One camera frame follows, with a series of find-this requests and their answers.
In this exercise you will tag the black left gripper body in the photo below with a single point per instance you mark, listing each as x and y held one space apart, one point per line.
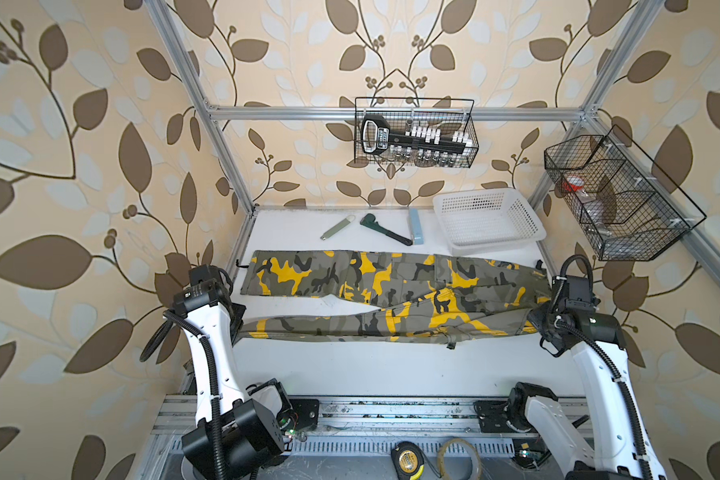
234 315

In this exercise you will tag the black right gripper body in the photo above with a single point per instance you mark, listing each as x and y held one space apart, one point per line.
541 317

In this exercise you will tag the camouflage trousers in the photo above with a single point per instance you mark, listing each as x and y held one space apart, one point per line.
411 297

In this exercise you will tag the white plastic basket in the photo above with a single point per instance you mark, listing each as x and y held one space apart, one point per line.
481 221

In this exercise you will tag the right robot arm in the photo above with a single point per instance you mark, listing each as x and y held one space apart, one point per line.
571 323

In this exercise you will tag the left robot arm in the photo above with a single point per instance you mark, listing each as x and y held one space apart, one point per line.
237 430

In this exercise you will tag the pale green utility knife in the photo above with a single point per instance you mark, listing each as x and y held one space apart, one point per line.
344 223

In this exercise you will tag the light blue sanding block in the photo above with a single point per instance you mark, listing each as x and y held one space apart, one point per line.
415 226

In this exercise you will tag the yellow tape measure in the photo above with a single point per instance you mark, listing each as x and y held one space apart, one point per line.
408 461

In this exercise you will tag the black socket set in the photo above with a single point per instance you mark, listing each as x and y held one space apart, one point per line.
376 136

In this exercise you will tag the black wire basket right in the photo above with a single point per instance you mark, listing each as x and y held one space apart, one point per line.
632 208

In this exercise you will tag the black wire basket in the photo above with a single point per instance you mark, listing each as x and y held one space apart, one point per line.
446 114
632 208

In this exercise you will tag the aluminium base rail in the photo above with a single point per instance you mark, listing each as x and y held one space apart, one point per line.
418 416

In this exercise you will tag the aluminium frame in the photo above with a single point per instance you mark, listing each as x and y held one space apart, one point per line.
325 368

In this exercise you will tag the black wire basket centre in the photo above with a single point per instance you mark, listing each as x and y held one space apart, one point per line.
446 114

